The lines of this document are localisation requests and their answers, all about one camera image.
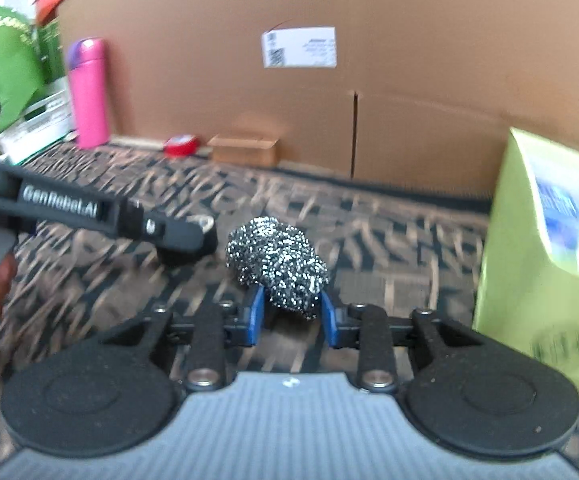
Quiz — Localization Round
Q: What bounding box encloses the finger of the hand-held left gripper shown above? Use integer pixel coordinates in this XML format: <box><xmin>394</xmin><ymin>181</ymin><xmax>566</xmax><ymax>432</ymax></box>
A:
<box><xmin>158</xmin><ymin>215</ymin><xmax>219</xmax><ymax>267</ymax></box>
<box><xmin>116</xmin><ymin>200</ymin><xmax>206</xmax><ymax>253</ymax></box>

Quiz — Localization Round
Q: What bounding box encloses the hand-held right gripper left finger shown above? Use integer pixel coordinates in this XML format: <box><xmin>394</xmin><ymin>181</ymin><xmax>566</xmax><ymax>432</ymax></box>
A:
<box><xmin>102</xmin><ymin>285</ymin><xmax>265</xmax><ymax>393</ymax></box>

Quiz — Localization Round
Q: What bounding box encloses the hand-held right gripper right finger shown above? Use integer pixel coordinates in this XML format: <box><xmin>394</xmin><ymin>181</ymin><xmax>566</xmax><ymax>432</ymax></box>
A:
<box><xmin>319</xmin><ymin>292</ymin><xmax>485</xmax><ymax>393</ymax></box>

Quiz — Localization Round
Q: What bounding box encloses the steel wool scourer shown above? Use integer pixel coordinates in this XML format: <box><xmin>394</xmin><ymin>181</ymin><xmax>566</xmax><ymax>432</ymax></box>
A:
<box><xmin>225</xmin><ymin>217</ymin><xmax>331</xmax><ymax>321</ymax></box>

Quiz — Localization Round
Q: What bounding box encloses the light green shoe box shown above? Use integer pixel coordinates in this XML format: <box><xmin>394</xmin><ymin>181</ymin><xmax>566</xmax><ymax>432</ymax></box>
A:
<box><xmin>472</xmin><ymin>127</ymin><xmax>579</xmax><ymax>397</ymax></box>

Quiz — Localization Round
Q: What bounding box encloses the red tape roll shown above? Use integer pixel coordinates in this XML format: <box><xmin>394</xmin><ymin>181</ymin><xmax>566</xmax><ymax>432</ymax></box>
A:
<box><xmin>164</xmin><ymin>134</ymin><xmax>199</xmax><ymax>158</ymax></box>

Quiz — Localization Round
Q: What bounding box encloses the white plastic basket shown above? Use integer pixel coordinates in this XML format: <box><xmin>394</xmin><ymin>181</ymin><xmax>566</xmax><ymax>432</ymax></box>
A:
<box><xmin>0</xmin><ymin>79</ymin><xmax>78</xmax><ymax>166</ymax></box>

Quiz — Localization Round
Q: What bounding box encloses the black patterned mat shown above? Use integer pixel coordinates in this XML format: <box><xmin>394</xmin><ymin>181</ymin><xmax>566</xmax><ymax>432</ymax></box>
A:
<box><xmin>0</xmin><ymin>142</ymin><xmax>579</xmax><ymax>480</ymax></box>

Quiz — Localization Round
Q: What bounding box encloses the small brown cardboard box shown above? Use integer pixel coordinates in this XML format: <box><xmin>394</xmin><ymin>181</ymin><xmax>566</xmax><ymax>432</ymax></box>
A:
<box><xmin>208</xmin><ymin>133</ymin><xmax>280</xmax><ymax>169</ymax></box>

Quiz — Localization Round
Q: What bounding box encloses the pink thermos bottle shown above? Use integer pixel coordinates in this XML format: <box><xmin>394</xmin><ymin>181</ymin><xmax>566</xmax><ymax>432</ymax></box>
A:
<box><xmin>66</xmin><ymin>37</ymin><xmax>111</xmax><ymax>150</ymax></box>

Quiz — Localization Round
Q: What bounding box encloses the green printed cloth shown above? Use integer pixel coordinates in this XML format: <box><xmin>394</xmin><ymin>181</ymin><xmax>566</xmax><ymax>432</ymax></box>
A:
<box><xmin>0</xmin><ymin>4</ymin><xmax>46</xmax><ymax>137</ymax></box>

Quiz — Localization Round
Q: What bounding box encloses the dark green carton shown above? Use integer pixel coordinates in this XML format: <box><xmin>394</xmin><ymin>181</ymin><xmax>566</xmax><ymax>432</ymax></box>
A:
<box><xmin>36</xmin><ymin>16</ymin><xmax>66</xmax><ymax>87</ymax></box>

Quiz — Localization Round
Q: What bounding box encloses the white shipping label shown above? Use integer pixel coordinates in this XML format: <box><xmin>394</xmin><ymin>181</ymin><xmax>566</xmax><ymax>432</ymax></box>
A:
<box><xmin>262</xmin><ymin>26</ymin><xmax>337</xmax><ymax>70</ymax></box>

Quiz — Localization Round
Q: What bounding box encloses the brown cardboard sheet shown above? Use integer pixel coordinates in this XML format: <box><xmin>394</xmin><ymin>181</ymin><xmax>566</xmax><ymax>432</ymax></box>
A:
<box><xmin>58</xmin><ymin>0</ymin><xmax>579</xmax><ymax>197</ymax></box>

